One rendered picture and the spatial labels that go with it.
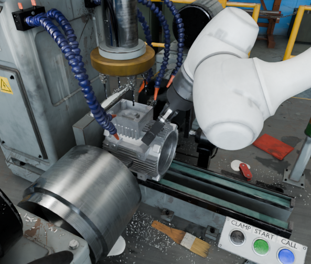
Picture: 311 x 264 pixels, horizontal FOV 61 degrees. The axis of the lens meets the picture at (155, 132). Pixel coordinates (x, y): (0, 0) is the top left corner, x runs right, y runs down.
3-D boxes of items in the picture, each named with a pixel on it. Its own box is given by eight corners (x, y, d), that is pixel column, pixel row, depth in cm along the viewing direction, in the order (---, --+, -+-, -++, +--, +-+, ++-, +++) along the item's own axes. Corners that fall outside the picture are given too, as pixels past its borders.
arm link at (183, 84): (177, 68, 58) (163, 86, 62) (209, 94, 58) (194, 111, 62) (191, 54, 64) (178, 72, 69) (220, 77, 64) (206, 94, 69)
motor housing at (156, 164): (105, 172, 94) (97, 129, 83) (132, 141, 108) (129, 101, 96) (155, 191, 87) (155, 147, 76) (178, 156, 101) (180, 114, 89)
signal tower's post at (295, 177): (282, 182, 106) (321, 88, 81) (283, 169, 112) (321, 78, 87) (303, 188, 104) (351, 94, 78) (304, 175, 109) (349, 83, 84)
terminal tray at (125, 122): (107, 131, 88) (104, 113, 84) (124, 115, 96) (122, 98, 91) (138, 141, 84) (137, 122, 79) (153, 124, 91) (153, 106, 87)
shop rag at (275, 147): (251, 143, 126) (251, 142, 125) (265, 133, 132) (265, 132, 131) (281, 160, 117) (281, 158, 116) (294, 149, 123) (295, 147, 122)
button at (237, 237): (228, 241, 60) (228, 241, 58) (232, 228, 60) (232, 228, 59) (242, 246, 59) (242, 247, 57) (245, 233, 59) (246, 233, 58)
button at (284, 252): (275, 260, 56) (277, 261, 54) (279, 245, 57) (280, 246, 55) (291, 266, 55) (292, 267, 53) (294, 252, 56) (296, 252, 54)
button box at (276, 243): (217, 245, 63) (216, 246, 59) (226, 216, 65) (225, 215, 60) (295, 277, 58) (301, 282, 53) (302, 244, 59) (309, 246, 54)
